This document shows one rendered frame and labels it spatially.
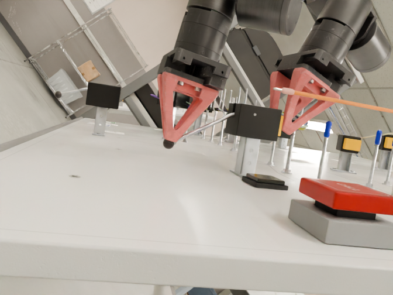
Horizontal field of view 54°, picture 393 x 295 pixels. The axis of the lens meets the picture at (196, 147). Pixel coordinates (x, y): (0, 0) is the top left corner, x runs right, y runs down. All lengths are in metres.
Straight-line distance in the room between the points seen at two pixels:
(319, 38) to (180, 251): 0.39
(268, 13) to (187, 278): 0.31
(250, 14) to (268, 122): 0.13
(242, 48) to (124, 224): 1.38
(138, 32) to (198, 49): 7.54
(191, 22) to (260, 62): 1.16
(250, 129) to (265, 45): 1.15
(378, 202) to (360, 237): 0.03
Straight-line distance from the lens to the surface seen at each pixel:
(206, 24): 0.45
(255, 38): 1.60
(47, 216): 0.23
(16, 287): 0.48
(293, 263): 0.22
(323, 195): 0.27
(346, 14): 0.55
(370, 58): 0.61
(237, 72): 1.48
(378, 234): 0.28
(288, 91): 0.36
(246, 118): 0.47
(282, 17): 0.43
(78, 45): 7.95
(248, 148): 0.49
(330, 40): 0.53
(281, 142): 1.26
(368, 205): 0.27
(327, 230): 0.26
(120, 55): 7.91
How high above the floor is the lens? 1.00
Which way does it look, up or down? 5 degrees up
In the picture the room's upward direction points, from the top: 56 degrees clockwise
